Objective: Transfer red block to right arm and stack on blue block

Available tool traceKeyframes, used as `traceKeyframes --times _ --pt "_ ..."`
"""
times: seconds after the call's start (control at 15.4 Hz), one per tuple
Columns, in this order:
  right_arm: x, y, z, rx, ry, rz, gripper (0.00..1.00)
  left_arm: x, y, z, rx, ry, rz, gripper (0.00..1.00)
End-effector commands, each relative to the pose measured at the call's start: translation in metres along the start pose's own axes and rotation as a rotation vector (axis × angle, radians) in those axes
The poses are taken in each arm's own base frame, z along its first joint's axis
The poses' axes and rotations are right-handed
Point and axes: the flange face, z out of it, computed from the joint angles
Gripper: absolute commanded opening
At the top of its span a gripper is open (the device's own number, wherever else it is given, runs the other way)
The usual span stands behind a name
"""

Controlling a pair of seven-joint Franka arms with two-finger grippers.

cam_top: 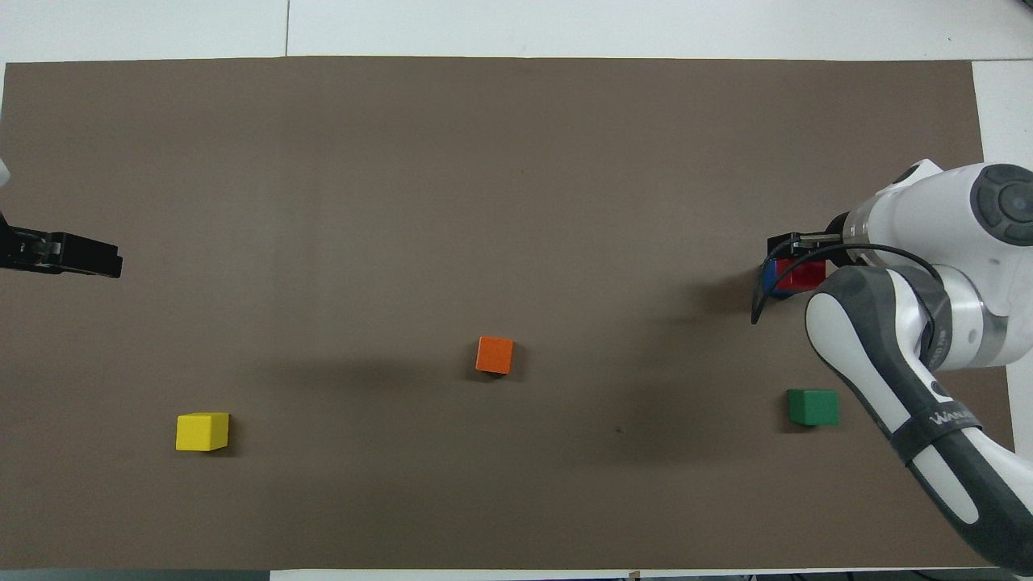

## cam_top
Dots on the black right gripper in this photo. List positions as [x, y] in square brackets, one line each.
[839, 238]

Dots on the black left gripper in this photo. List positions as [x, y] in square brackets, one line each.
[20, 246]

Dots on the red wooden block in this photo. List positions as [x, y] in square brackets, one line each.
[807, 274]

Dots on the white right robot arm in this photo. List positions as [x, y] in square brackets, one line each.
[928, 323]

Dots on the blue wooden block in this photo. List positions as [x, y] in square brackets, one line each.
[769, 281]

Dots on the green wooden block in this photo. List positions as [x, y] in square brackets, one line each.
[813, 407]

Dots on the yellow wooden block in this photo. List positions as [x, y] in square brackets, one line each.
[202, 432]

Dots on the orange wooden block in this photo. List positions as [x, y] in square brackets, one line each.
[494, 355]

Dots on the brown table mat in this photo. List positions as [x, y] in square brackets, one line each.
[403, 202]

